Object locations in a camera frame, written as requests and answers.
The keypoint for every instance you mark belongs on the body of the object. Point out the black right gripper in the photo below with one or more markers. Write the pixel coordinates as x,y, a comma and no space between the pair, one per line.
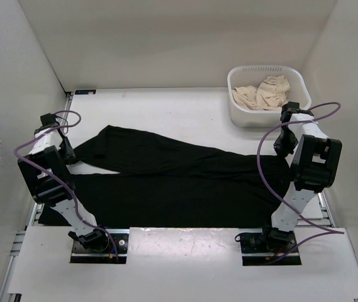
282,150

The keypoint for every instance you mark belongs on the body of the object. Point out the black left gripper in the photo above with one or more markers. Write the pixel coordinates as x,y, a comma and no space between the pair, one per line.
69,154

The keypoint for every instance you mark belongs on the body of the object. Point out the black trousers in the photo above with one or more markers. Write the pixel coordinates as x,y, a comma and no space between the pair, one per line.
155,181

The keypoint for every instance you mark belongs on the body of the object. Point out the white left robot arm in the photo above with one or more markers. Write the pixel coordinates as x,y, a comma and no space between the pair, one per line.
43,162

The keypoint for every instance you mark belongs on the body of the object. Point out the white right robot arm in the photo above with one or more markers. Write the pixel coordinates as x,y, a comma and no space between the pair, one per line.
313,168

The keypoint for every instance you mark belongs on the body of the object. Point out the beige trousers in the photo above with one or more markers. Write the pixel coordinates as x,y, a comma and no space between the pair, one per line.
271,94

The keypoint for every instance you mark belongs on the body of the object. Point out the dark label sticker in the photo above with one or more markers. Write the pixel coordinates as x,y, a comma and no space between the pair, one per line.
85,92

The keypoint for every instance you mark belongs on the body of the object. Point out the white plastic laundry basket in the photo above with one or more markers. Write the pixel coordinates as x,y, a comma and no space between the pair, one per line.
253,75

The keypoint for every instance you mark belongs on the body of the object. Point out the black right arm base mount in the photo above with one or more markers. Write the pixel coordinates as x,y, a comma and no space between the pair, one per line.
259,250

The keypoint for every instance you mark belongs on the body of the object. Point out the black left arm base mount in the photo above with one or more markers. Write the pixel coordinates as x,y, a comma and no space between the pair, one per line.
100,248

